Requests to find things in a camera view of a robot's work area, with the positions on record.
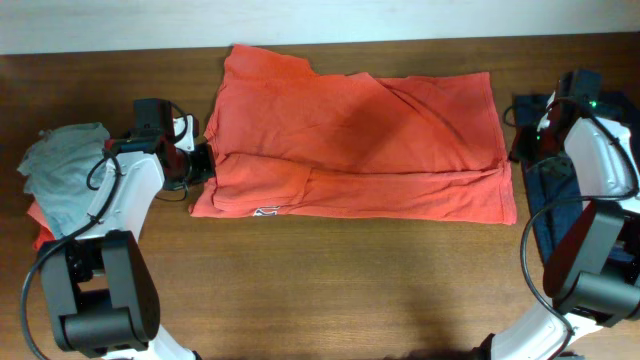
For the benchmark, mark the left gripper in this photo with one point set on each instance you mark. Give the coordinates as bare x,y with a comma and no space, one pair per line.
205,170

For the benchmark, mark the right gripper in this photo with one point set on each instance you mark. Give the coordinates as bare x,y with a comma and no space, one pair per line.
520,145

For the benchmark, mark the orange-red printed t-shirt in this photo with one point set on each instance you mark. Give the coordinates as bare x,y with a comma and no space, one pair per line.
289,141

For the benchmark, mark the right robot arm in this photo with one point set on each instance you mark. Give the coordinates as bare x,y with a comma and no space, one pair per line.
591,278

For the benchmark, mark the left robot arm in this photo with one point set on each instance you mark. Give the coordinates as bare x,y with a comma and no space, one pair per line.
101,299

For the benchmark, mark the navy blue garment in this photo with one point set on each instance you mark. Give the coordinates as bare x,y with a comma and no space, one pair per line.
601,160

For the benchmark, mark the grey crumpled shirt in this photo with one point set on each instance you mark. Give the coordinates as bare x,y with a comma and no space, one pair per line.
51,140

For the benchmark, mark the red folded shirt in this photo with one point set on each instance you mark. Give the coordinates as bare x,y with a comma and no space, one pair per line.
42,237

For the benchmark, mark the salmon pink folded shirt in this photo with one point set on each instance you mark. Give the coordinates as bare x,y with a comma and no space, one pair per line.
35,212

